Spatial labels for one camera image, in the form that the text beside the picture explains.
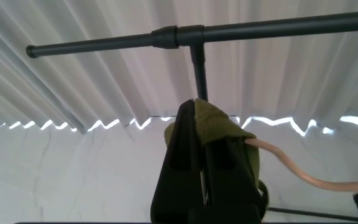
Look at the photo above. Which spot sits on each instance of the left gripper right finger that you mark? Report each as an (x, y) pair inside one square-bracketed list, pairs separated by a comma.
[(228, 186)]

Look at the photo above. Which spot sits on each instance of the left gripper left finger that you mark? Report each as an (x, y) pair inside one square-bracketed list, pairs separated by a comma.
[(179, 174)]

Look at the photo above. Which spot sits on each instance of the green printed shirt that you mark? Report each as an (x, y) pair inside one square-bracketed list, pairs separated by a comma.
[(213, 121)]

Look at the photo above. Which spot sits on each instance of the pink clothes hanger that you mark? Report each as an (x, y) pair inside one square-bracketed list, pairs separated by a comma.
[(291, 168)]

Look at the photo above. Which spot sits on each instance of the black clothes rack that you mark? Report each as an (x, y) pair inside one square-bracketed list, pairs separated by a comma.
[(259, 29)]

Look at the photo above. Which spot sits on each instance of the white curtain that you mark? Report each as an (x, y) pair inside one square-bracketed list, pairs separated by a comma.
[(73, 87)]

